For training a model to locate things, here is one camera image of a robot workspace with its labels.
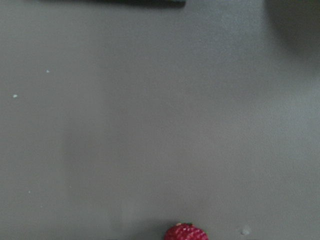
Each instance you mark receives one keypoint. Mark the red strawberry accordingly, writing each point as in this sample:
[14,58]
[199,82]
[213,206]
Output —
[185,231]

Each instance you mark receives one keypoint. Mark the dark grey folded cloth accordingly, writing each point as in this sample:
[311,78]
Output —
[135,3]

